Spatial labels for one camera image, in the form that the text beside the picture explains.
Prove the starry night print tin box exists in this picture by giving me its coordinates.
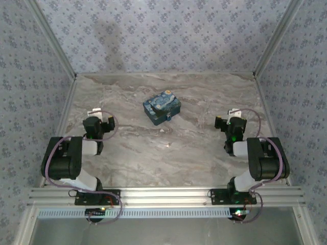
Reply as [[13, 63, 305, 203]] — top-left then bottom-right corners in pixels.
[[143, 89, 182, 127]]

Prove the left black controller board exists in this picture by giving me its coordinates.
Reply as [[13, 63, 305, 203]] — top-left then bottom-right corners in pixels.
[[85, 207, 107, 218]]

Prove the black controller board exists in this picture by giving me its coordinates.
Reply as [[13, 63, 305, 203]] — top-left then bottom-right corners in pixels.
[[229, 207, 250, 221], [85, 207, 107, 218]]

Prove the right black controller board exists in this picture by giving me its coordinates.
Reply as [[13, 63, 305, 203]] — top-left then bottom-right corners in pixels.
[[229, 207, 250, 221]]

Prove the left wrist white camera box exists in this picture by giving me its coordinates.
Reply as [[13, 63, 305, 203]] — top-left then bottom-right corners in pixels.
[[86, 108, 103, 118]]

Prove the aluminium table side rail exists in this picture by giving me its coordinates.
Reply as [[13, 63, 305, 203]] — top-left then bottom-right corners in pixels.
[[38, 76, 79, 188], [254, 76, 292, 186]]

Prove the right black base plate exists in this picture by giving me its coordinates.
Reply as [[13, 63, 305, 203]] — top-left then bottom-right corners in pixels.
[[209, 188, 258, 205]]

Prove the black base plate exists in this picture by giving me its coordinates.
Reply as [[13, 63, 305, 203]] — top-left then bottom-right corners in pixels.
[[209, 188, 258, 205], [74, 189, 122, 206]]

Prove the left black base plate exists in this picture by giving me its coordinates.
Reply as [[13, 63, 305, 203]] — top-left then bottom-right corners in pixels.
[[74, 189, 122, 206]]

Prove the long grooved aluminium rail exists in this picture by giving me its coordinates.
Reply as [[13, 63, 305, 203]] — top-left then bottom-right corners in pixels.
[[27, 185, 306, 208]]

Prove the slanted aluminium frame post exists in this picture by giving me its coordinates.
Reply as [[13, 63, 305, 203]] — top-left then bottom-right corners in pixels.
[[252, 0, 305, 79], [26, 0, 78, 80]]

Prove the white slotted cable duct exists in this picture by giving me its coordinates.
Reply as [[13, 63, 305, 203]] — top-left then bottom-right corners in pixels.
[[36, 206, 246, 220]]

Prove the aluminium frame leg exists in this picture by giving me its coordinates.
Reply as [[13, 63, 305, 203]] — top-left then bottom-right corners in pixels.
[[12, 206, 39, 245], [293, 206, 320, 245]]

